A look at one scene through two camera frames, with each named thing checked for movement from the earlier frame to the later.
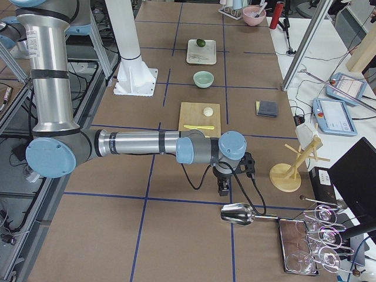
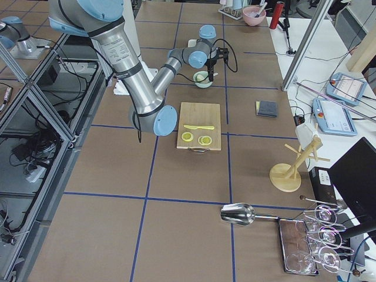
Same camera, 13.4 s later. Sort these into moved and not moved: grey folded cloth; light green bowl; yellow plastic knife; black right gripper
Moved: black right gripper
Not moved: light green bowl; grey folded cloth; yellow plastic knife
